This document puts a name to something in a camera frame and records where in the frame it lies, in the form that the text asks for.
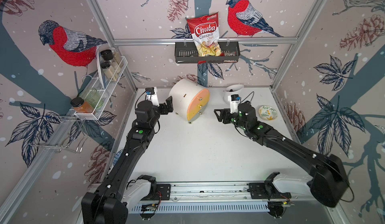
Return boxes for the green glass cup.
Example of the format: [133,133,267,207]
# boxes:
[79,88,104,109]

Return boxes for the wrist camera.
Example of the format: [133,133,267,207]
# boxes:
[228,94,241,114]
[145,87,159,107]

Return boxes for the orange sauce jar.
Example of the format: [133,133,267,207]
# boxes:
[70,97,94,113]

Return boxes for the white round drawer cabinet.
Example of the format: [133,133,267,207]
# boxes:
[169,79,205,123]

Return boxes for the white ceramic utensil cup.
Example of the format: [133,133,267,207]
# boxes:
[223,84,244,104]

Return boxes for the orange top drawer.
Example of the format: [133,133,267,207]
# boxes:
[195,88,210,105]

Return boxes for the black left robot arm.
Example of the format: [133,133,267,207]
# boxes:
[81,97,173,224]

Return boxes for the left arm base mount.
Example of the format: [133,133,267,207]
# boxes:
[141,184,171,201]

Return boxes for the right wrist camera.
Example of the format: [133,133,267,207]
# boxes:
[228,94,241,114]

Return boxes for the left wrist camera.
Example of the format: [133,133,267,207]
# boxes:
[145,87,159,107]

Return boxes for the dark-lid spice jar front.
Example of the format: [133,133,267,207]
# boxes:
[100,62,118,82]

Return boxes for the dark-lid spice jar back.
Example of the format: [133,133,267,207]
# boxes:
[100,49,119,69]

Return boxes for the metal wire hook rack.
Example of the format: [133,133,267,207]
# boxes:
[28,116,88,154]

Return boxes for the dark-lid spice jar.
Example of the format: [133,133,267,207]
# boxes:
[100,62,118,82]
[100,49,119,69]

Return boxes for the white wire wall shelf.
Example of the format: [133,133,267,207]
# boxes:
[75,55,128,120]

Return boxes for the black wall basket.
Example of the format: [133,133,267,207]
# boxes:
[174,42,240,64]

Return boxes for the red Chuba chips bag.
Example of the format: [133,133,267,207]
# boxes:
[187,12,222,57]

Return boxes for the blue patterned bowl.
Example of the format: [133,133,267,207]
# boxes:
[113,149,123,166]

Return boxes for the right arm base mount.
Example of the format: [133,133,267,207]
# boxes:
[247,182,292,201]

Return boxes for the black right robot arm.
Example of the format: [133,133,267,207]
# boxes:
[214,101,350,208]

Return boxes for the floral patterned bowl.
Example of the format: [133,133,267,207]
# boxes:
[259,105,278,121]

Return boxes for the grey-green bottom drawer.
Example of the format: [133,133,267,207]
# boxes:
[186,105,205,122]

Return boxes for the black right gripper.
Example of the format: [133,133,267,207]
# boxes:
[213,107,249,132]

